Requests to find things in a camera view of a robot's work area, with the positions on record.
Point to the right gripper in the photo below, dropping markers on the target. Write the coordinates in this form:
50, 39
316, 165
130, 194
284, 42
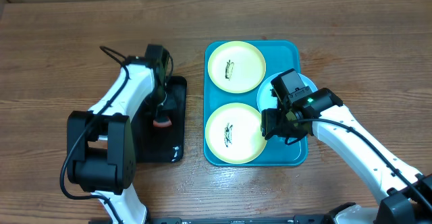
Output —
271, 127

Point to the yellow-rim plate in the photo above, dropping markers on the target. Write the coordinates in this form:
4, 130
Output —
233, 133
236, 67

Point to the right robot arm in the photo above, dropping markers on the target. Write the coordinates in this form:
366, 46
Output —
402, 192

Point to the black plastic tray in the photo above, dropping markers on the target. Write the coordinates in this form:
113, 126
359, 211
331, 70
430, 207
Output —
162, 144

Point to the blue-rim white plate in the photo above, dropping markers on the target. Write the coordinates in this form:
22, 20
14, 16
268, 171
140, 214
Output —
264, 98

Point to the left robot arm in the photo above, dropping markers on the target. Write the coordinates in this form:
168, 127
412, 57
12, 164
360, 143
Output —
101, 160

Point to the red green sponge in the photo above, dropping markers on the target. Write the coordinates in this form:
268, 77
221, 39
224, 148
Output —
162, 122

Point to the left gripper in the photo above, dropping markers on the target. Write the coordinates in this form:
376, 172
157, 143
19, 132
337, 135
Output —
154, 112

